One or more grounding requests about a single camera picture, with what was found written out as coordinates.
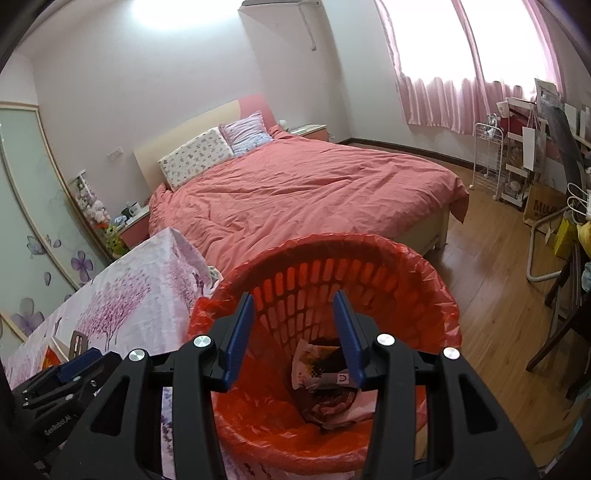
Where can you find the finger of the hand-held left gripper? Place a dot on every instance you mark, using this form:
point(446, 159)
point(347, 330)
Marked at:
point(81, 363)
point(78, 344)

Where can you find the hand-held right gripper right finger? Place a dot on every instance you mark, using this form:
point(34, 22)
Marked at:
point(349, 344)

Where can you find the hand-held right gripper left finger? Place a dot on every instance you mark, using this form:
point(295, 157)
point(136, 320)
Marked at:
point(238, 344)

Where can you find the orange snack packet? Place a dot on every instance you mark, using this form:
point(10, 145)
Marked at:
point(56, 359)

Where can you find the white yellow snack packet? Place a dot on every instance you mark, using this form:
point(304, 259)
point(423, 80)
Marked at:
point(305, 364)

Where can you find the brown crinkled wrapper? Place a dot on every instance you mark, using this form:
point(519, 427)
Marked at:
point(330, 407)

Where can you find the orange plastic basket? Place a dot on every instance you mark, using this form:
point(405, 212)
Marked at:
point(295, 281)

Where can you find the orange laundry basket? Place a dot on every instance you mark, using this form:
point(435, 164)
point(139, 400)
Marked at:
point(258, 438)

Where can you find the floral tablecloth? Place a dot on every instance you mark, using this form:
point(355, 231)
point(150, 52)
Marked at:
point(129, 300)

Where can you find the yellow green plush toy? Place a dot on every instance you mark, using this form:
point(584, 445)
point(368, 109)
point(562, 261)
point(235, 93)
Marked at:
point(115, 240)

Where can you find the pink white nightstand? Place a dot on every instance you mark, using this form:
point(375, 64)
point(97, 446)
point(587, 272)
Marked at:
point(134, 230)
point(309, 131)

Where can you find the clear tube of plush toys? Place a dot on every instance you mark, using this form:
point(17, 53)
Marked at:
point(90, 203)

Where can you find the white mug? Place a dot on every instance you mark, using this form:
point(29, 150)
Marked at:
point(135, 210)

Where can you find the floral sliding door wardrobe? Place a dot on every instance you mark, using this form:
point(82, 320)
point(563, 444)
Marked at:
point(27, 194)

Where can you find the bed with pink duvet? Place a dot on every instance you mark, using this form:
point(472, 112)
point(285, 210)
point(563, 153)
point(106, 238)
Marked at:
point(300, 184)

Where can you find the floral print pillow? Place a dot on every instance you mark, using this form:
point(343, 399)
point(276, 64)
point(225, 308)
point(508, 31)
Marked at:
point(194, 159)

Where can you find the pink striped pillow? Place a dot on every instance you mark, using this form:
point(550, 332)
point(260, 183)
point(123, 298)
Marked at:
point(244, 134)

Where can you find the dark wooden chair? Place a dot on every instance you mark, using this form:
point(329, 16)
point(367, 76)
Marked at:
point(561, 332)

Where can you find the beige pink bed headboard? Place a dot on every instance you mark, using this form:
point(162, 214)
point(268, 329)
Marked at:
point(184, 129)

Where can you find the white storage cart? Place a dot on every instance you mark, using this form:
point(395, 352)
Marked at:
point(512, 184)

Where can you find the brown cardboard box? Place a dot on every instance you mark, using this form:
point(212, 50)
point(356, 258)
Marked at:
point(545, 205)

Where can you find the white paper bag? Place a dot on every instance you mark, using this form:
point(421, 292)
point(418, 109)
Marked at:
point(535, 150)

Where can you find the red box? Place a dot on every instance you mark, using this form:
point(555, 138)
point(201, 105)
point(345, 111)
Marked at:
point(519, 121)

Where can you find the dark framed panel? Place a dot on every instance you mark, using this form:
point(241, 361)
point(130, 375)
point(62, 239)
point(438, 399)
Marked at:
point(565, 138)

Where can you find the pink curtain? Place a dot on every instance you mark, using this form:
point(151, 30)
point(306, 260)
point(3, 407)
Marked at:
point(461, 55)

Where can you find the white air conditioner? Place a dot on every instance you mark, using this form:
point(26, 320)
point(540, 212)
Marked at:
point(277, 2)

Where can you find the cream bed frame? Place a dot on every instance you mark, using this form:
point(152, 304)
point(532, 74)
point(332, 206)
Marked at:
point(429, 230)

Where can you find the white wall switch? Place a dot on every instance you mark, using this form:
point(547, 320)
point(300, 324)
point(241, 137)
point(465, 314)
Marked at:
point(115, 153)

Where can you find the white tube frame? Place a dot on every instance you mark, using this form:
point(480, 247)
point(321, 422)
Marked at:
point(535, 272)

